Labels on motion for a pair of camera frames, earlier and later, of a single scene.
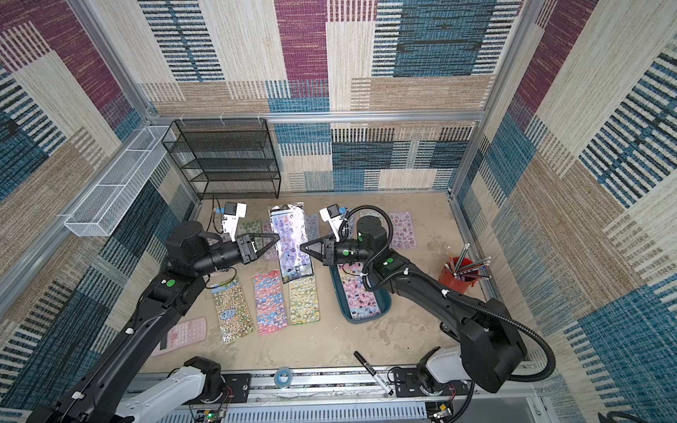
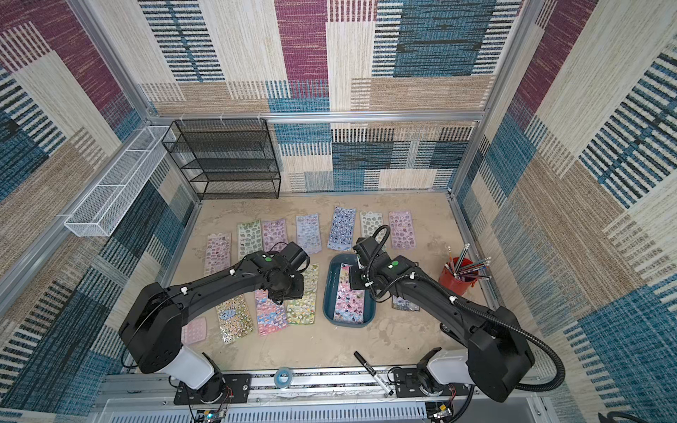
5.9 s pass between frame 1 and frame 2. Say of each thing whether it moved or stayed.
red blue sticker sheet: stayed
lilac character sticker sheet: stayed
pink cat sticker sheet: moved
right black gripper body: moved
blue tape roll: stayed
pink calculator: stayed
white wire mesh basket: stayed
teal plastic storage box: moved
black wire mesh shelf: stayed
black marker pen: stayed
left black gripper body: moved
